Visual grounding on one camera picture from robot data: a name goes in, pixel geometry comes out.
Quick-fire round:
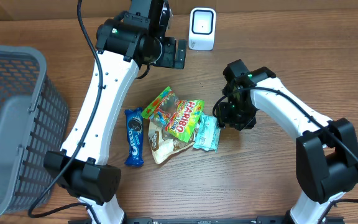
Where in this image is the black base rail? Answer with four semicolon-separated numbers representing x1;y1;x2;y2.
68;215;345;224

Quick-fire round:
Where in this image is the green haribo gummy bag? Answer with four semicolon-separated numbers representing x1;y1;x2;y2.
141;86;204;142

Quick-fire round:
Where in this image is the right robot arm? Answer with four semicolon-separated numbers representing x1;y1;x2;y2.
213;60;358;223

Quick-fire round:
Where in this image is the grey plastic mesh basket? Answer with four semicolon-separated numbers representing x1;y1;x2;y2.
0;45;69;216

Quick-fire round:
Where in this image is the blue oreo cookie pack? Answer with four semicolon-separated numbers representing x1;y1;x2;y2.
125;107;144;167

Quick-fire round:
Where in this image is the brown cookie snack bag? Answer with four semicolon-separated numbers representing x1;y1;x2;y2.
148;122;199;164

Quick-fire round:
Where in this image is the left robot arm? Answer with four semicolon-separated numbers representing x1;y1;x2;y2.
44;0;186;223

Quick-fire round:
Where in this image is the white barcode scanner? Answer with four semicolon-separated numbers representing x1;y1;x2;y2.
188;7;216;51

